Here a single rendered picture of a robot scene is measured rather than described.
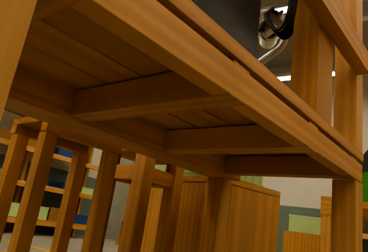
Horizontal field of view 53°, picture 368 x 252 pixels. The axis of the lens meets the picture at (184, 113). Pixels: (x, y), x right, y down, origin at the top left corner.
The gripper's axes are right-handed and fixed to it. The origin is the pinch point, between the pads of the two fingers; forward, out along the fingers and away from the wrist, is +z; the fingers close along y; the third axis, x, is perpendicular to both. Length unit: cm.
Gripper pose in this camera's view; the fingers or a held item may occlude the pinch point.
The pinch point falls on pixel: (271, 16)
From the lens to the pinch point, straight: 156.0
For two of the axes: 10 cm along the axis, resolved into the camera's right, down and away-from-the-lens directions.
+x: 6.3, 7.5, -2.0
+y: 7.6, -6.5, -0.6
